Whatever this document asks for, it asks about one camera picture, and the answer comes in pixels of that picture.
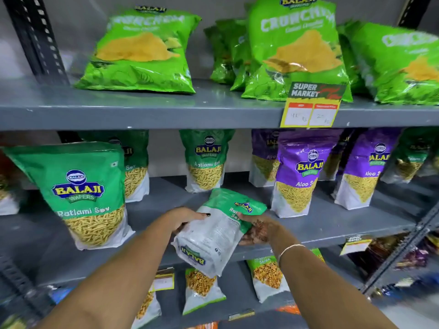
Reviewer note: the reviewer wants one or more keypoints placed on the person's right hand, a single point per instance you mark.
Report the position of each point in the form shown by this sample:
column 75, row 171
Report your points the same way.
column 267, row 229

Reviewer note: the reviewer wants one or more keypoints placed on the person's left hand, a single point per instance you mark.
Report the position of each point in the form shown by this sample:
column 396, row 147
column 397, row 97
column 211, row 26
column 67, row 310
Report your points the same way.
column 181, row 217

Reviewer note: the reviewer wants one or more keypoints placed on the person's right thumb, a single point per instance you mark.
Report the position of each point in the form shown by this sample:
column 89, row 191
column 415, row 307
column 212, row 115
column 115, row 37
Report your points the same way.
column 248, row 217

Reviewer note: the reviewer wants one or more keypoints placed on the person's left thumb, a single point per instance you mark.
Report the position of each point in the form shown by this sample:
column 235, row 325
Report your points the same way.
column 199, row 215

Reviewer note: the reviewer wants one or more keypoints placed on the green white noodle snack packet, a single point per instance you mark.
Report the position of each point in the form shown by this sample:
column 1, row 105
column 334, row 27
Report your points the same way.
column 82, row 195
column 212, row 236
column 207, row 161
column 137, row 167

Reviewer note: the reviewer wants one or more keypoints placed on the person's right forearm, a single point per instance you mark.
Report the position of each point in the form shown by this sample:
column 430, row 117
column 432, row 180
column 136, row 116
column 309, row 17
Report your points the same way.
column 325, row 294

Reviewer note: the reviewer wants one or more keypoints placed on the person's left forearm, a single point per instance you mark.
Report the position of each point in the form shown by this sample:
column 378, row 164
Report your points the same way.
column 109, row 287

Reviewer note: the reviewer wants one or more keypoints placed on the purple white noodle snack packet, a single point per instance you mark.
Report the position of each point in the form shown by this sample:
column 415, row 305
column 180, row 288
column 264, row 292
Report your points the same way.
column 331, row 166
column 301, row 167
column 262, row 161
column 367, row 174

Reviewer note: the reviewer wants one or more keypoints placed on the white green snack mix packet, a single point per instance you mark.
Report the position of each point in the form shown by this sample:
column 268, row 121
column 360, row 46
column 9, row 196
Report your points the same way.
column 202, row 289
column 146, row 310
column 267, row 277
column 318, row 254

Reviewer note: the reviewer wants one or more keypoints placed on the small yellow price tag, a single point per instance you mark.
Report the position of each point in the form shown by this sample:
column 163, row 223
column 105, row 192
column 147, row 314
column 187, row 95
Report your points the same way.
column 355, row 244
column 164, row 280

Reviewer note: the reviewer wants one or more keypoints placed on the grey metal shelf board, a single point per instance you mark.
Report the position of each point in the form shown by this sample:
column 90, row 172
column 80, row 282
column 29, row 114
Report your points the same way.
column 343, row 222
column 238, row 292
column 137, row 111

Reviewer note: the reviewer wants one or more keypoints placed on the small shelf edge label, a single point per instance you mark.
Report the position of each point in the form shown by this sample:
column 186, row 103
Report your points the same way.
column 241, row 315

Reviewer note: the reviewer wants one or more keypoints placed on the orange snack packet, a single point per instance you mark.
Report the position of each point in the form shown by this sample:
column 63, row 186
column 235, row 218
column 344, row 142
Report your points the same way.
column 204, row 326
column 288, row 309

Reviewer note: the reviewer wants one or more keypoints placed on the large yellow price tag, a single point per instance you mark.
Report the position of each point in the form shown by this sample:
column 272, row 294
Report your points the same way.
column 310, row 109

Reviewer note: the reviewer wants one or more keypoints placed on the pile of dark snack packets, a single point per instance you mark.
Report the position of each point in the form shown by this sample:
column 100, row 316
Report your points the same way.
column 391, row 250

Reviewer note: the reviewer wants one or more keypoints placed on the grey slotted shelf upright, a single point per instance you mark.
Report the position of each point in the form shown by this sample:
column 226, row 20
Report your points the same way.
column 394, row 258

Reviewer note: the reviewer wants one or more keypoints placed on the dark green snack packet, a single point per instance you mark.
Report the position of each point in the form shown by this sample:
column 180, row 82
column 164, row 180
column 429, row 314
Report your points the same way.
column 432, row 164
column 408, row 157

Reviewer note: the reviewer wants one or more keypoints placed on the pile of blue snack packets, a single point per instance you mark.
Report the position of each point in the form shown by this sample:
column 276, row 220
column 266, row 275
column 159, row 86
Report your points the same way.
column 411, row 284

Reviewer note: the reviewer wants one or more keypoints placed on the red white snack packet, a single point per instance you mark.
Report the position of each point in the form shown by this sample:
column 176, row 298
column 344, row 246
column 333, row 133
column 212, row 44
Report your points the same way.
column 7, row 188

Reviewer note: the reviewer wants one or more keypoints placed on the black slotted shelf upright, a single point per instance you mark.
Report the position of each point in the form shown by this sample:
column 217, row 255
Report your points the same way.
column 37, row 37
column 413, row 11

